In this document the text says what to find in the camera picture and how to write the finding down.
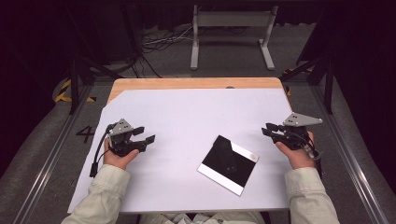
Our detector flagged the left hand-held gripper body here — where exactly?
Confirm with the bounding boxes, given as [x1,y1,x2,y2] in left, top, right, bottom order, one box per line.
[106,118,148,158]

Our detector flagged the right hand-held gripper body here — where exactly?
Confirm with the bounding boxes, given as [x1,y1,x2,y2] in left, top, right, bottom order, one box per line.
[272,111,324,151]

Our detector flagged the black square board white edges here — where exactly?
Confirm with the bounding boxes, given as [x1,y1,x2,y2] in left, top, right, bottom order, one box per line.
[196,134,260,197]

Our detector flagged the person's left hand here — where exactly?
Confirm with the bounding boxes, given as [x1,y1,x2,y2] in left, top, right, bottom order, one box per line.
[103,136,140,171]

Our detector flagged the person's right hand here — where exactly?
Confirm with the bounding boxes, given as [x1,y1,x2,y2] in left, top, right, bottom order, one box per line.
[275,130,317,171]

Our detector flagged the black stand legs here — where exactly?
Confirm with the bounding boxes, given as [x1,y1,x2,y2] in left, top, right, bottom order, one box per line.
[66,55,123,115]
[279,55,336,115]

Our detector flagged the yellow black floor tape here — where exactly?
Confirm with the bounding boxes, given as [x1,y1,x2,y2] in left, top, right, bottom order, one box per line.
[54,78,97,104]

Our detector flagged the person's light jacket torso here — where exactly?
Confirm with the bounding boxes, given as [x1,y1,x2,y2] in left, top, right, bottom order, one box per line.
[138,211,265,224]

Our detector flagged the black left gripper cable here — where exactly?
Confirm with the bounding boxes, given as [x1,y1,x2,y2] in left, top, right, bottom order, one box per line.
[89,123,116,178]

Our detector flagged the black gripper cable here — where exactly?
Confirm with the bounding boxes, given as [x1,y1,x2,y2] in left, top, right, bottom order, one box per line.
[89,123,116,178]
[303,133,325,179]

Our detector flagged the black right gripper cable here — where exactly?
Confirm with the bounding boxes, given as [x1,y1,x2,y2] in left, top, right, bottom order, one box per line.
[303,133,325,179]

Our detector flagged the aluminium floor rail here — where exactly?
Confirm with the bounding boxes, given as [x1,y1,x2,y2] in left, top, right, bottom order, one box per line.
[12,83,95,224]
[310,85,390,224]

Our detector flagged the bundle of floor cables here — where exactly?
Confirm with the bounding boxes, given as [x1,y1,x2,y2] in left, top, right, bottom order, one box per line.
[141,25,194,53]

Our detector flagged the grey metal stand frame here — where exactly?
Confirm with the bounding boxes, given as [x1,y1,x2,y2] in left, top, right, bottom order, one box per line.
[190,4,279,71]

